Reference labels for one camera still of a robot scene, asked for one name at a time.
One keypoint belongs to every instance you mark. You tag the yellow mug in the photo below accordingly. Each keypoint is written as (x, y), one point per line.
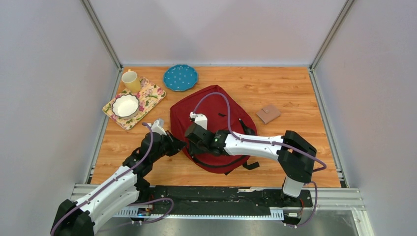
(131, 81)

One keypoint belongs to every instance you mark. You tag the floral rectangular tray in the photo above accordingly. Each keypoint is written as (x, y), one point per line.
(149, 96)

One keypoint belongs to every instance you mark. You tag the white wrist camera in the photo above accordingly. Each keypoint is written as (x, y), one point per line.
(158, 127)
(199, 119)

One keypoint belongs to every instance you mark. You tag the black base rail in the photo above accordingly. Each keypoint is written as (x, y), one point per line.
(203, 202)

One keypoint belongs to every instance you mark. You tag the brown leather wallet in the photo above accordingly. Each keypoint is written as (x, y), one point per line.
(268, 113)

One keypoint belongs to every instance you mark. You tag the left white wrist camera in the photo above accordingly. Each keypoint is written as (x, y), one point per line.
(158, 127)

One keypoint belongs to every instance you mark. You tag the blue polka dot plate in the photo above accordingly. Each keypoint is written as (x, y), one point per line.
(180, 77)

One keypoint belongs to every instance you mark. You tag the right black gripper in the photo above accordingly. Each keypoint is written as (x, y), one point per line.
(194, 149)

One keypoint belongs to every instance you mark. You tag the white scalloped bowl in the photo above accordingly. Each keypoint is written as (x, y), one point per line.
(126, 106)

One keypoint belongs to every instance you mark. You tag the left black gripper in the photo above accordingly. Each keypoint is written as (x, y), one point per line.
(176, 144)

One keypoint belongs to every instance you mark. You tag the red backpack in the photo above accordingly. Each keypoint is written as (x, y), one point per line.
(215, 109)

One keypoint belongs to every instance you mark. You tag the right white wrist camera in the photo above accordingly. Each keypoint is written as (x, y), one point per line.
(199, 119)

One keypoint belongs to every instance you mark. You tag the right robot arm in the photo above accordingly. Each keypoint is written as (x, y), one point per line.
(295, 155)

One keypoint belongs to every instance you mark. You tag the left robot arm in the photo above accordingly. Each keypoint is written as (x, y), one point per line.
(86, 215)

